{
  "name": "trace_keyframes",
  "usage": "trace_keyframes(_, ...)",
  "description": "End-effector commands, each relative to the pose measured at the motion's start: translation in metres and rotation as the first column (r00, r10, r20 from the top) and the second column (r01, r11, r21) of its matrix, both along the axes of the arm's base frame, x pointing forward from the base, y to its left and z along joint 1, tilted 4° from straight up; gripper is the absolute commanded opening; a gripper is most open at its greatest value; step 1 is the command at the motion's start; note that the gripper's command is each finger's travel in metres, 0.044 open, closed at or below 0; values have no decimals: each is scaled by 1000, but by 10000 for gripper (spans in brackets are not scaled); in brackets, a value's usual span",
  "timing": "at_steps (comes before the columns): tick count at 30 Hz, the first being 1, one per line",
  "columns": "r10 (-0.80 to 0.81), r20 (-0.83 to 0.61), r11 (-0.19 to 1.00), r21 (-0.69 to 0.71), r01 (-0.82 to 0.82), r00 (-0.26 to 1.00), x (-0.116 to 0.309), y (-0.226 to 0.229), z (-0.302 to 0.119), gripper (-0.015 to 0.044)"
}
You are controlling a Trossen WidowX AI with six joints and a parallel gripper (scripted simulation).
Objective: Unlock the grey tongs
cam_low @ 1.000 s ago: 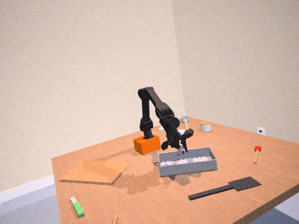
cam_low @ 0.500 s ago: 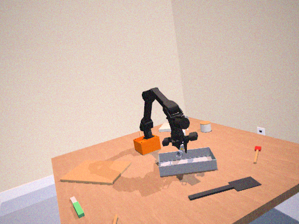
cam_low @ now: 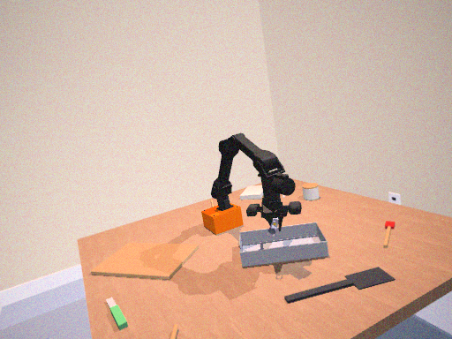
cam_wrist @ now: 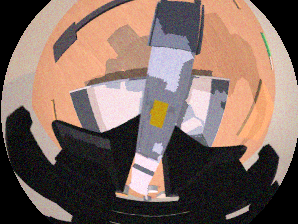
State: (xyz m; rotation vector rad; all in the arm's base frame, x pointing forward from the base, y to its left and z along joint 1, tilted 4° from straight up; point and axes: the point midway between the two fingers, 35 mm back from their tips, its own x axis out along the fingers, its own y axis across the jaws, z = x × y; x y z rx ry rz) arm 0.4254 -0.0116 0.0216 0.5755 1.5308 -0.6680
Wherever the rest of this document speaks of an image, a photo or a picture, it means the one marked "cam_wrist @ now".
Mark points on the grey spatula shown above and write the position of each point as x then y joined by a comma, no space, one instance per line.
69,36

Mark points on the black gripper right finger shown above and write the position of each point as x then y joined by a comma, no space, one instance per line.
185,159

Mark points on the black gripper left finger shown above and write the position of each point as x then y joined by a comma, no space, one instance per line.
114,148

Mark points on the grey jar with yellow lid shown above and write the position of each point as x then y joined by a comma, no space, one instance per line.
125,193

